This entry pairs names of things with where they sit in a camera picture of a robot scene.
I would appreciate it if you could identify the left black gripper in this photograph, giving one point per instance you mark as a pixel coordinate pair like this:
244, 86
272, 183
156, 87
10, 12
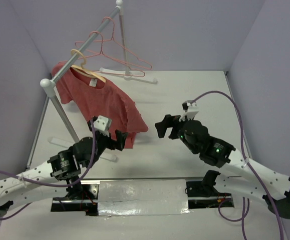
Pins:
120, 137

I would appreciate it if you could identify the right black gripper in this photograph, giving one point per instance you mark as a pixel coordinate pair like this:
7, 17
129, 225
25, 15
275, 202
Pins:
168, 120

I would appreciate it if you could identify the red t shirt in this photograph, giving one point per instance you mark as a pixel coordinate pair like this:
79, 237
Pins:
97, 98

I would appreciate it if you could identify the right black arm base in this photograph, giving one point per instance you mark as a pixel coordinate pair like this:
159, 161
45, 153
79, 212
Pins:
202, 187

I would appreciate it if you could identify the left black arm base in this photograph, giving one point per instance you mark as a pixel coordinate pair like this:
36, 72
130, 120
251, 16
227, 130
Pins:
85, 202

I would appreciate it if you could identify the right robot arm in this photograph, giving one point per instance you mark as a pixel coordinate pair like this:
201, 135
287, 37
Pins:
234, 174

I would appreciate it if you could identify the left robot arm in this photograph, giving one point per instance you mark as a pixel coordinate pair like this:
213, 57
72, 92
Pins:
63, 172

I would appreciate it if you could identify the silver foil tape panel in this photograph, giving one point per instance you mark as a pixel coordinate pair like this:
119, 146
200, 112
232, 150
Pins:
142, 198

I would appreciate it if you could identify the white garment rack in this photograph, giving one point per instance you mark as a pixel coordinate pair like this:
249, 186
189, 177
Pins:
49, 84

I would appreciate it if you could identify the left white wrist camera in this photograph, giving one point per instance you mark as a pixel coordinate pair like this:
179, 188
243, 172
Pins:
101, 124

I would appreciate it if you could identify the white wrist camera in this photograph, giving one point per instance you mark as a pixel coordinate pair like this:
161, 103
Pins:
101, 124
190, 111

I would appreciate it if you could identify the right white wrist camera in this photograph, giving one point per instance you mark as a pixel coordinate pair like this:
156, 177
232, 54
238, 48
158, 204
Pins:
190, 111

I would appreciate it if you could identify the pink wire hanger far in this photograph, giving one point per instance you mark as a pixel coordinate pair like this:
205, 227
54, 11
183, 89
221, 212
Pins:
108, 19

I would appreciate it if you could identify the pink wire hanger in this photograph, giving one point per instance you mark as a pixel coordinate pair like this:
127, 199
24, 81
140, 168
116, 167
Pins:
108, 19
131, 69

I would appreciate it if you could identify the pink wire hanger near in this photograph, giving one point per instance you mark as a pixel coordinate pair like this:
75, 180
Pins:
131, 69

